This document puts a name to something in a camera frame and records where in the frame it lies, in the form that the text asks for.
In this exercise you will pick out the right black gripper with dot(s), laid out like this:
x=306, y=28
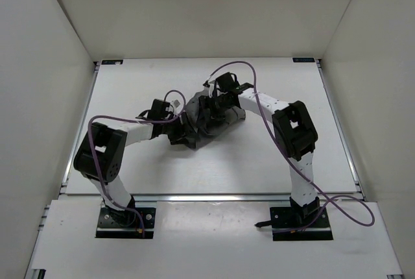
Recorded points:
x=207, y=103

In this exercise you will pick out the aluminium right table rail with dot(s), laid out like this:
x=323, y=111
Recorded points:
x=343, y=139

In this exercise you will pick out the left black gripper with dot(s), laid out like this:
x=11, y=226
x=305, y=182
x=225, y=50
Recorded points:
x=178, y=137

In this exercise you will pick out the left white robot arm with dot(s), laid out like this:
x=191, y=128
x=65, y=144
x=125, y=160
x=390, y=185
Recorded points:
x=100, y=155

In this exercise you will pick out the aluminium front table rail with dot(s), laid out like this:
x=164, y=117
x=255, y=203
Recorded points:
x=261, y=197

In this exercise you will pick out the right blue table label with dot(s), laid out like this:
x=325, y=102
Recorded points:
x=303, y=60

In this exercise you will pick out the left blue table label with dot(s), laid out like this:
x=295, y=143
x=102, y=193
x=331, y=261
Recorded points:
x=111, y=62

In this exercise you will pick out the grey pleated skirt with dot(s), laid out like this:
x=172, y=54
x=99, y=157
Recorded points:
x=201, y=122

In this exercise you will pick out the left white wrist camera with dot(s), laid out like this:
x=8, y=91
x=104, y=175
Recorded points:
x=176, y=103

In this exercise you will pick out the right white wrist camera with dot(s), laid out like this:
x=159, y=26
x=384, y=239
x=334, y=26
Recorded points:
x=209, y=87

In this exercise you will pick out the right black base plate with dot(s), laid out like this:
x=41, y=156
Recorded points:
x=287, y=226

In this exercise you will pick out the aluminium table rail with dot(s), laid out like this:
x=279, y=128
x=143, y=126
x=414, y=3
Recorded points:
x=80, y=125
x=261, y=197
x=343, y=139

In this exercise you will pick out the aluminium left table rail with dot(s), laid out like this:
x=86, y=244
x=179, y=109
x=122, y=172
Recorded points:
x=80, y=125

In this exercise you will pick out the blue table label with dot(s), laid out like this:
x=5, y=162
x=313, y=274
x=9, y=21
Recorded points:
x=111, y=62
x=303, y=60

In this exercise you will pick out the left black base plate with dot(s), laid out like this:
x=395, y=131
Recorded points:
x=120, y=225

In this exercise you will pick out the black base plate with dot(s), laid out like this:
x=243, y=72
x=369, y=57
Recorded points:
x=120, y=225
x=287, y=226

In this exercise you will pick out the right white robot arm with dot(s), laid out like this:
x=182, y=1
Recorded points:
x=292, y=130

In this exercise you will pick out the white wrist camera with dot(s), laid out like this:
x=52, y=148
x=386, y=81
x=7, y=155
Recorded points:
x=209, y=87
x=176, y=103

